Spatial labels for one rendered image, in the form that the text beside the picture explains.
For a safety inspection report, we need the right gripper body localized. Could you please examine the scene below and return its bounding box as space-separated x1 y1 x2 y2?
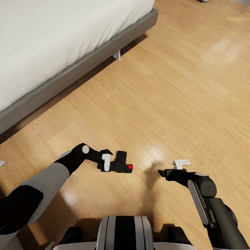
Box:
165 168 187 185

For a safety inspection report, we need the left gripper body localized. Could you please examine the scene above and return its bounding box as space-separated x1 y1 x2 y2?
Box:
91 149 108 169

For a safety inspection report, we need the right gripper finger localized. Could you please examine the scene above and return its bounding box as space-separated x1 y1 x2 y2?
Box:
158 170 165 177

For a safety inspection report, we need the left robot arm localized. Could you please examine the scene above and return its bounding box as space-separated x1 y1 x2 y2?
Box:
0 143 113 250

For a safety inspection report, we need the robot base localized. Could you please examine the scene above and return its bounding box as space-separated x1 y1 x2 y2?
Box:
53 227 197 250

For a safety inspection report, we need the digital camera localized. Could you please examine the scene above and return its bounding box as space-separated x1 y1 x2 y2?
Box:
110 151 133 173

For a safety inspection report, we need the robot trunk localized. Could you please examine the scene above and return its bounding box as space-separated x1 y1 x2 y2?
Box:
96 216 154 250

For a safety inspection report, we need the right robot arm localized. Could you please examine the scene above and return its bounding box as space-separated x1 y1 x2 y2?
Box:
158 159 250 250

